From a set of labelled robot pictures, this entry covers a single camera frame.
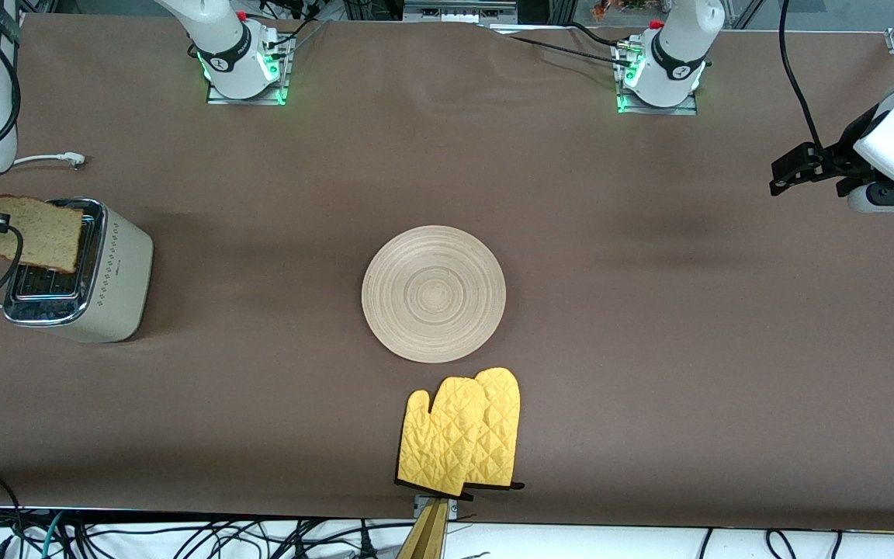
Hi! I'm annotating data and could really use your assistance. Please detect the brown-crusted bread slice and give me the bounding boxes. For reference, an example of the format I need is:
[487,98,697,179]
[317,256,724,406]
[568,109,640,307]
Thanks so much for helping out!
[0,195,85,275]

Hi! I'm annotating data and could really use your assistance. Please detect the round pale wooden plate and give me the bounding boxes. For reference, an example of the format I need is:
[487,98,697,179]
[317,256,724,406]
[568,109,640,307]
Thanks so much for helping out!
[361,224,508,364]

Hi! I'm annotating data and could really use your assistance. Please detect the cream and chrome toaster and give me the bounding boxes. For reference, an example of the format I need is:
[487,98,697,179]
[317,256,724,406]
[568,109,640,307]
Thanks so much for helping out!
[2,196,155,345]

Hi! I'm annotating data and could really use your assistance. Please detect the yellow bananas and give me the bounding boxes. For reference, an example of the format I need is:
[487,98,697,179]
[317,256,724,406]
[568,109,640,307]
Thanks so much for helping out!
[463,366,526,492]

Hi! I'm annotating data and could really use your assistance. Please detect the yellow quilted oven mitt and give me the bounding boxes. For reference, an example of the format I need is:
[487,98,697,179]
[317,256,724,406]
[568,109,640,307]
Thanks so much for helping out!
[395,377,489,498]

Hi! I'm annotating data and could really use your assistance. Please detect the tan wooden beam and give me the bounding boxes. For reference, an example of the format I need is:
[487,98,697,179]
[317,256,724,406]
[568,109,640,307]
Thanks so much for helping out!
[396,500,449,559]

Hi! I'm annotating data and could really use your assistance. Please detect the white toaster power cable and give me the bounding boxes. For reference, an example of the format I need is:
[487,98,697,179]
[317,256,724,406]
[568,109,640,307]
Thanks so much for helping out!
[0,151,88,271]

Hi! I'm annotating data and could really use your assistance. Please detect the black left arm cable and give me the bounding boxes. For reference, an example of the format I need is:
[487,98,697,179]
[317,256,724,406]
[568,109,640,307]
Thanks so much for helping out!
[778,0,826,150]

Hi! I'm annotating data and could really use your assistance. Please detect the black left base cable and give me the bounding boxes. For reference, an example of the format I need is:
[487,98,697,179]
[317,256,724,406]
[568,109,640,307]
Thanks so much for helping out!
[486,22,636,61]

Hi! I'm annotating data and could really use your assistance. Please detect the black base cable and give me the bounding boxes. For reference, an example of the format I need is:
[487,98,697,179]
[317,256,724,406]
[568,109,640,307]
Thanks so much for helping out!
[486,22,636,61]
[259,0,333,49]

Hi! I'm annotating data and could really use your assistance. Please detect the teal floor cable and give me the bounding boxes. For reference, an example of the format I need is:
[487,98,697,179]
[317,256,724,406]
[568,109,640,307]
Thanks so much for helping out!
[37,511,66,559]

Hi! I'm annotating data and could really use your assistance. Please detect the black right base cable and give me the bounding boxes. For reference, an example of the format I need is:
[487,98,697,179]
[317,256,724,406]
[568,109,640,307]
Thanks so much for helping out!
[259,0,333,49]

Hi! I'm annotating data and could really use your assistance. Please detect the small metal bracket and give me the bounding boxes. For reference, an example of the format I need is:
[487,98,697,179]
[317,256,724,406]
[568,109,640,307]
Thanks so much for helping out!
[413,494,461,522]

